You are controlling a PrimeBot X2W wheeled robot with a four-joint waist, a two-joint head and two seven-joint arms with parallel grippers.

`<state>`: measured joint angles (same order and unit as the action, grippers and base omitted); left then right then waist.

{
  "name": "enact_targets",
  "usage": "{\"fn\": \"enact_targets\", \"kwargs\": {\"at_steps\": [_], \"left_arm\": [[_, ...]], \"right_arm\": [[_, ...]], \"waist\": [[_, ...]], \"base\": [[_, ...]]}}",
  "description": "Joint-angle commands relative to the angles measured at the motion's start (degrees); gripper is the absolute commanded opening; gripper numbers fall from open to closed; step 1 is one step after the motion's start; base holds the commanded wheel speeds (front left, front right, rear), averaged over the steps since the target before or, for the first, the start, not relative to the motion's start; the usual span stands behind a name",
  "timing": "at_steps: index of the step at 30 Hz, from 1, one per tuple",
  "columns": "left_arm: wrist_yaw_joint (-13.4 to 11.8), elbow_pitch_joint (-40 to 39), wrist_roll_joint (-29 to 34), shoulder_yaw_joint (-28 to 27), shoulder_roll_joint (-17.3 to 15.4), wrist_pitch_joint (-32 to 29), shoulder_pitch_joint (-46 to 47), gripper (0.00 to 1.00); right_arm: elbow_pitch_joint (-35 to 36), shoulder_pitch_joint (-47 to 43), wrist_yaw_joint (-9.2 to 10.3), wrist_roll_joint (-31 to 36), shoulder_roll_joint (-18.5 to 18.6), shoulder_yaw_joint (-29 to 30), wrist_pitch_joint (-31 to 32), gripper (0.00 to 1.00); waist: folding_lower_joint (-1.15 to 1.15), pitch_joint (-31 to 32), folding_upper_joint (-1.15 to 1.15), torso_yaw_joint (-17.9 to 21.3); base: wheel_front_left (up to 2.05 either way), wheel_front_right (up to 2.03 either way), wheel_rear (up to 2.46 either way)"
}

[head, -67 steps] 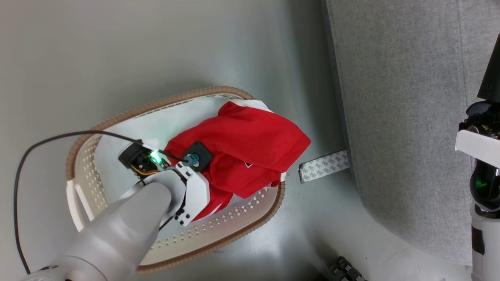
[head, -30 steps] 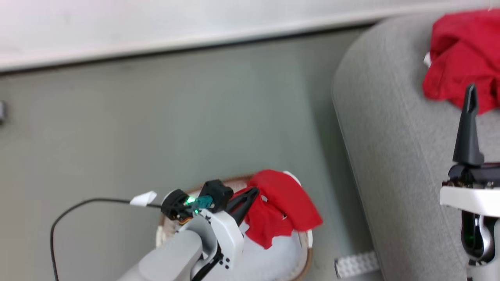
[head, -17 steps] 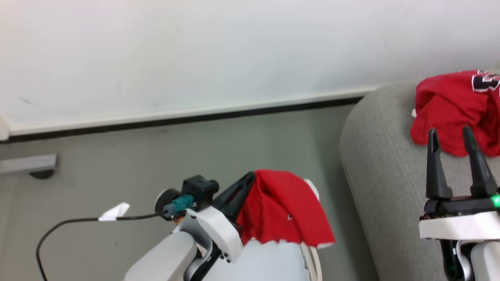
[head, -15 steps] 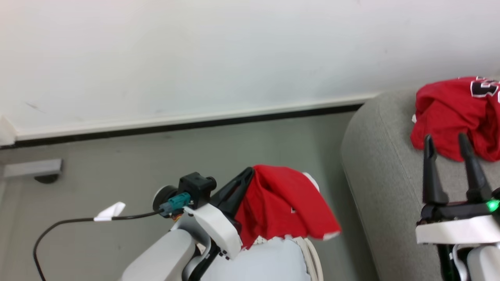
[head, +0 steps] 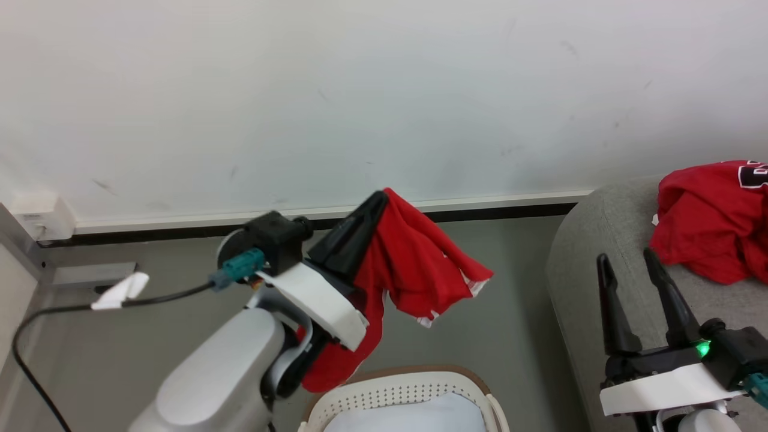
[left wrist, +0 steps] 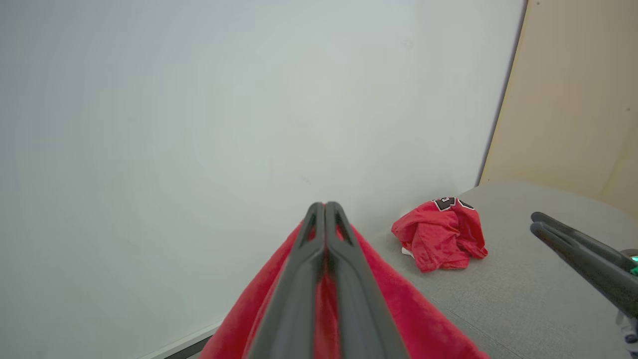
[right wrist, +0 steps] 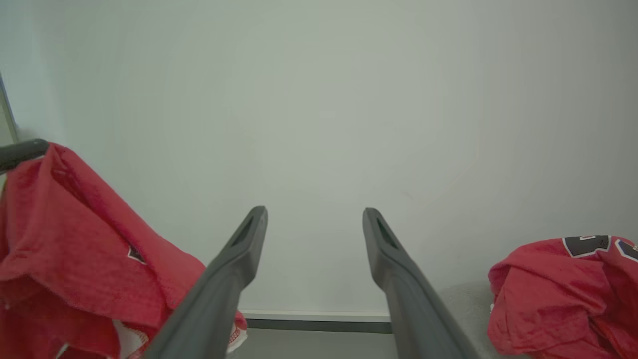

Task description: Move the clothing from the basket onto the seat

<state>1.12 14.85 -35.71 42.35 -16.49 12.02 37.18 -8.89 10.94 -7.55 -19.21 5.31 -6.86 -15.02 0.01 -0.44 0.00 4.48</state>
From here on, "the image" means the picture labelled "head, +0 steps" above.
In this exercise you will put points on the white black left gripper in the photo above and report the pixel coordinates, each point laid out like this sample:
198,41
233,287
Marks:
318,300

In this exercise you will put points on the black and white baseboard strip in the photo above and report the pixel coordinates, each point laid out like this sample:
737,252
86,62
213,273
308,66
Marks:
180,227

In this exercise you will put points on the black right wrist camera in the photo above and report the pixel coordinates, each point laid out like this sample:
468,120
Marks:
741,351

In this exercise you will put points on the white wall socket box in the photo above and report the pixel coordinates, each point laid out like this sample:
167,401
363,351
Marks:
42,217

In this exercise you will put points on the teal right camera connector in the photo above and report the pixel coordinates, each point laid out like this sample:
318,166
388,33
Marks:
759,389

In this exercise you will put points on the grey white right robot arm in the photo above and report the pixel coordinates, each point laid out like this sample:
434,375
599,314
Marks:
699,422

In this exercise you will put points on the red shirt with black print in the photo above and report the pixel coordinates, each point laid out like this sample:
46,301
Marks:
708,222

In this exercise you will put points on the white cloth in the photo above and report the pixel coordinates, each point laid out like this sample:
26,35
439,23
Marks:
408,415

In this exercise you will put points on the teal left camera connector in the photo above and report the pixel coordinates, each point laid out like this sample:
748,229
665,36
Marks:
240,267

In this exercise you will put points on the white perforated laundry basket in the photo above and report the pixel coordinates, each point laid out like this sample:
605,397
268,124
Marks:
384,393

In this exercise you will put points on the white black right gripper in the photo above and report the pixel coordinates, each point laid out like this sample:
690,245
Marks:
660,384

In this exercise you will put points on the red garment with white trim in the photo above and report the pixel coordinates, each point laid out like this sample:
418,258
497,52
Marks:
414,264

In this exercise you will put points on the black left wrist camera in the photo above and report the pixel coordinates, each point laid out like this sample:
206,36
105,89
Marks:
273,237

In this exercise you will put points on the grey fabric sofa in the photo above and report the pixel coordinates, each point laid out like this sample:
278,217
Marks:
600,252

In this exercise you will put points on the teal camera connector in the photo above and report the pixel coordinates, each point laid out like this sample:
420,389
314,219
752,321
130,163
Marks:
240,267
759,389

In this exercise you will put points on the grey metal frame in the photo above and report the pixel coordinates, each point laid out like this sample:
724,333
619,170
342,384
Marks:
18,252

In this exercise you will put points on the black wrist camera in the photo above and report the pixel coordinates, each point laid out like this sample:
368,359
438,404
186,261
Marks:
741,351
273,237

